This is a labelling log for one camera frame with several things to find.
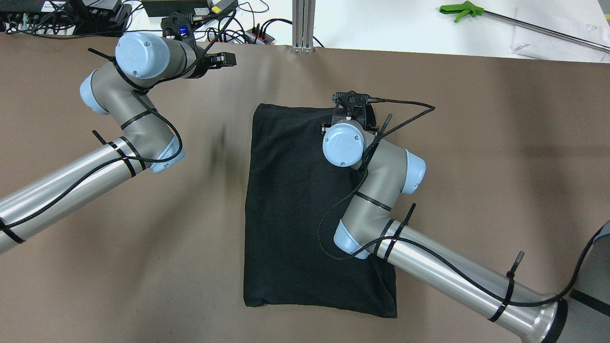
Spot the aluminium frame cage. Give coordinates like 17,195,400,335
292,0,316,54

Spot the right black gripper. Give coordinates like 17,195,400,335
320,107,380,135

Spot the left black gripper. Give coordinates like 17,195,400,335
193,52,237,79

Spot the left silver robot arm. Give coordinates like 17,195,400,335
0,32,237,252

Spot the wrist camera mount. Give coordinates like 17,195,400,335
332,91,370,111
161,12,196,46

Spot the orange usb hub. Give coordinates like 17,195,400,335
244,27,276,45
204,30,242,43

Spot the right orange usb hub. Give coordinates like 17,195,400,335
244,27,276,45

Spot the black printed t-shirt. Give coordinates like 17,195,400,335
243,104,397,318

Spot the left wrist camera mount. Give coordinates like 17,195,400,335
161,12,196,46

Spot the black flat device box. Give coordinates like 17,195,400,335
140,0,213,17

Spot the green handled reach grabber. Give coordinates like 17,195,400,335
439,0,610,53

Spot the black power adapter brick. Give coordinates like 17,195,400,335
210,0,238,15

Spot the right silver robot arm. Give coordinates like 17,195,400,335
322,117,610,343

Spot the left orange usb hub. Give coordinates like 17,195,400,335
204,30,242,43

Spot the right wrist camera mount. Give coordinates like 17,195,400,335
332,91,370,111

